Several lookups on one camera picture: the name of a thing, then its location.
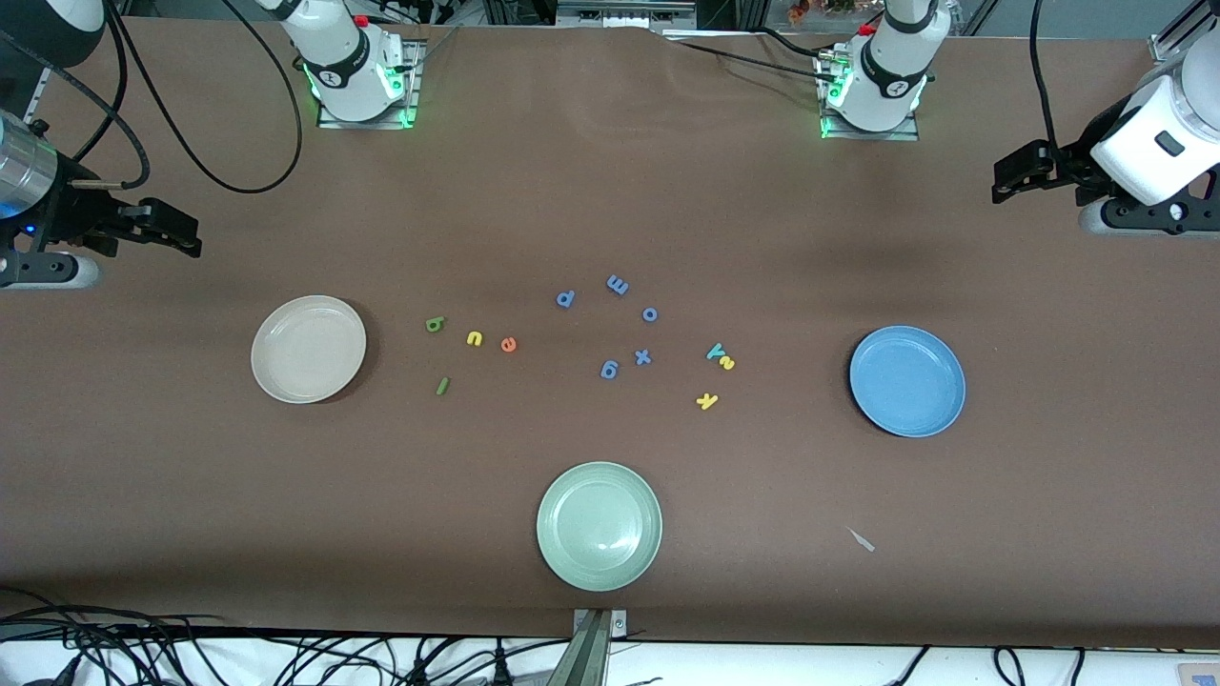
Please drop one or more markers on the small metal corner bracket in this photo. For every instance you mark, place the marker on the small metal corner bracket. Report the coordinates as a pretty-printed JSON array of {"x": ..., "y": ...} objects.
[{"x": 620, "y": 624}]

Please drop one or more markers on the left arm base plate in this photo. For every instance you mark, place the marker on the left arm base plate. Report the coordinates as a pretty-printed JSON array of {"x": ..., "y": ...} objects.
[{"x": 905, "y": 135}]

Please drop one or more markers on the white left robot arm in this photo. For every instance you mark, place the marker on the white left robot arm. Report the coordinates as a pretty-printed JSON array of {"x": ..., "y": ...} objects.
[{"x": 891, "y": 67}]

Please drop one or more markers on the pale green plate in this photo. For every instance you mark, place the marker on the pale green plate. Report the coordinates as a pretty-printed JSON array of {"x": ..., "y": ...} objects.
[{"x": 599, "y": 526}]

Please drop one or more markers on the small grey tape scrap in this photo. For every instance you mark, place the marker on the small grey tape scrap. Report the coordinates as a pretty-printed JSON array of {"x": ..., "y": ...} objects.
[{"x": 861, "y": 539}]

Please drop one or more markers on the beige box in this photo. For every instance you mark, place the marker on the beige box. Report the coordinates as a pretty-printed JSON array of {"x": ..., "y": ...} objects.
[{"x": 1199, "y": 675}]

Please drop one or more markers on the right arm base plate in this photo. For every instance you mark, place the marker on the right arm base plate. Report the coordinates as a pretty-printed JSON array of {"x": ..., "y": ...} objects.
[{"x": 414, "y": 86}]

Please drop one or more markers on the blue foam letter m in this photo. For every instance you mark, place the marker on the blue foam letter m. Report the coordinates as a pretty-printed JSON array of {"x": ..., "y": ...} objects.
[{"x": 618, "y": 285}]

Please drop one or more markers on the blue foam letter g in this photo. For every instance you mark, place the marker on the blue foam letter g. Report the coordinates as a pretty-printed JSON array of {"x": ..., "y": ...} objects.
[{"x": 615, "y": 370}]

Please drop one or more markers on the blue plate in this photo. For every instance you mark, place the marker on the blue plate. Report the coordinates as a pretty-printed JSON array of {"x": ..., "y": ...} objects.
[{"x": 907, "y": 381}]

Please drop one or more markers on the silver aluminium frame bar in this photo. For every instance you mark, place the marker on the silver aluminium frame bar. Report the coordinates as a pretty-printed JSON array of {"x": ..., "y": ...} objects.
[{"x": 620, "y": 14}]

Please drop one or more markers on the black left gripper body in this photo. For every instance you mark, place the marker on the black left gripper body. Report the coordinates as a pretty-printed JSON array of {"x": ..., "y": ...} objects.
[{"x": 1074, "y": 162}]

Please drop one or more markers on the brown table cover mat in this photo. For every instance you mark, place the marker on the brown table cover mat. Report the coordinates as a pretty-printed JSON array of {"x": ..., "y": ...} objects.
[{"x": 610, "y": 191}]

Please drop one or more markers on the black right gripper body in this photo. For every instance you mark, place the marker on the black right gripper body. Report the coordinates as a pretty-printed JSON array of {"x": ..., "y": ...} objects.
[{"x": 74, "y": 211}]

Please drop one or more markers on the aluminium corner profile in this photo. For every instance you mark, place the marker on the aluminium corner profile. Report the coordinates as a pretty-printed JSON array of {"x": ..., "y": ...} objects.
[{"x": 1158, "y": 43}]

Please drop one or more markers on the aluminium table edge rail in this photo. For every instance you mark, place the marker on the aluminium table edge rail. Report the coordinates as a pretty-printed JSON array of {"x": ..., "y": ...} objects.
[{"x": 40, "y": 95}]

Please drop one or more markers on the beige brown plate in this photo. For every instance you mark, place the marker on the beige brown plate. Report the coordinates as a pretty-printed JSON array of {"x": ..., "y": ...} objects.
[{"x": 308, "y": 350}]

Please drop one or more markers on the aluminium profile beam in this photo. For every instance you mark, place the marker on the aluminium profile beam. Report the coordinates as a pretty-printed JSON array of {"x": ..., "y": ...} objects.
[{"x": 593, "y": 657}]

